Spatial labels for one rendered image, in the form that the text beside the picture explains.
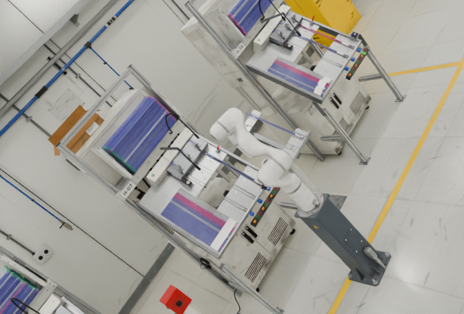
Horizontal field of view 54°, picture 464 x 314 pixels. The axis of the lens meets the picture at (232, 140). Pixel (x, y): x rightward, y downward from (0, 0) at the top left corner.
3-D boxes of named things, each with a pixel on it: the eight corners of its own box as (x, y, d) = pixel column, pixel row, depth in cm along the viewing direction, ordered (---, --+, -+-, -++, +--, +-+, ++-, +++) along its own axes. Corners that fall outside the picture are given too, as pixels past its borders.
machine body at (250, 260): (300, 227, 380) (255, 181, 355) (257, 300, 355) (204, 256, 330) (255, 217, 435) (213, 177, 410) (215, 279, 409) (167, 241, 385)
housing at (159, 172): (197, 140, 352) (194, 131, 339) (159, 190, 334) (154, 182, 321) (188, 135, 354) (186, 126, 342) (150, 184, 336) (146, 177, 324)
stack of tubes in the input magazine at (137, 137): (177, 119, 335) (152, 94, 324) (134, 172, 316) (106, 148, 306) (170, 120, 346) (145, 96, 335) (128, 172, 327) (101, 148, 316)
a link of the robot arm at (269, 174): (304, 181, 264) (280, 155, 254) (284, 205, 262) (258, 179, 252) (295, 176, 275) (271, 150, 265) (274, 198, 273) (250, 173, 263)
